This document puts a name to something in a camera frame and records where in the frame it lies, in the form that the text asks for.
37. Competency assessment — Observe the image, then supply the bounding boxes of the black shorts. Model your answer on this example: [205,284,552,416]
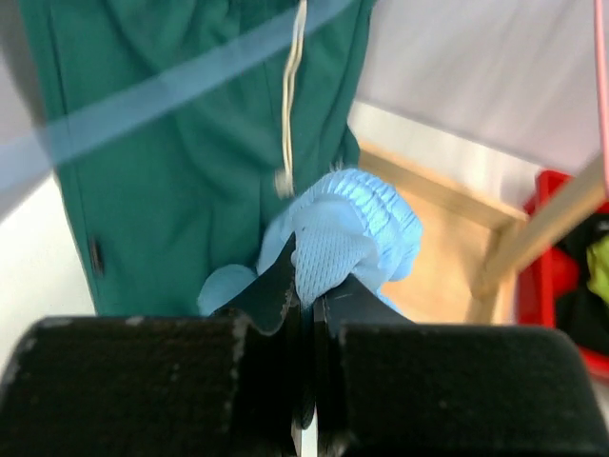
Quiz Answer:
[555,214,608,356]

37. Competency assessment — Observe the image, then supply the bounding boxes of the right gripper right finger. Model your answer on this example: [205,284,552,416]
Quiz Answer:
[313,275,411,456]

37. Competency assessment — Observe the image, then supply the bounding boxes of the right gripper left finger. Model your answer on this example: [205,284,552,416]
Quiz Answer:
[214,235,314,456]

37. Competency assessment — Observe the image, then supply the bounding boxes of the lime green shorts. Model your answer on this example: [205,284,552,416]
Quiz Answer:
[586,236,609,304]

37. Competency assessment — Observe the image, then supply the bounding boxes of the dark green shorts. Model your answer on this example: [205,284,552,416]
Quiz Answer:
[20,1,374,316]

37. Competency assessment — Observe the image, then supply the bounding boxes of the light blue shorts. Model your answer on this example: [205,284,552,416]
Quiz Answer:
[197,169,423,316]

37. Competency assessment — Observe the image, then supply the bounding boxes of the wooden clothes rack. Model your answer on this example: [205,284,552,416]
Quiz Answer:
[360,142,604,324]

